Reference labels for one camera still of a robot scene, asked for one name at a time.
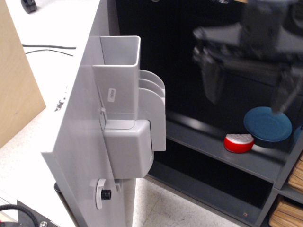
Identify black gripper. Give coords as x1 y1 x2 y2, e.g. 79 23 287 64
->
193 23 303 113

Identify grey toy fridge door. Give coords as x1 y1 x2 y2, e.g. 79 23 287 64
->
42 0 166 227

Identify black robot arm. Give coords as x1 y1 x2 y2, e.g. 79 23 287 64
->
193 0 303 113

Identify blue plate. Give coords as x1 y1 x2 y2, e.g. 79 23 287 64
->
243 106 293 142

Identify red white toy cheese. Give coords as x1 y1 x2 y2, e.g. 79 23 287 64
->
223 134 255 153

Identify wooden drawer fronts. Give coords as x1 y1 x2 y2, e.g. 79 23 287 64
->
268 155 303 227

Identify light wooden panel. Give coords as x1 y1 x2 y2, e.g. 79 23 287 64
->
0 0 46 147

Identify black caster wheel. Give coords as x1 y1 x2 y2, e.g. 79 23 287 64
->
21 0 37 14

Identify thin black floor cable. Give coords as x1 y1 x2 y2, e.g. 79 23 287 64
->
25 49 74 57

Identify black door handle bar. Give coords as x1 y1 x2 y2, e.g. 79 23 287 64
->
53 183 78 227

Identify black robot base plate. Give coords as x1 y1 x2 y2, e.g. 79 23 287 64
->
0 199 59 227

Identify black braided cable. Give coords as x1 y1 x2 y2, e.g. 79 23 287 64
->
0 205 38 227

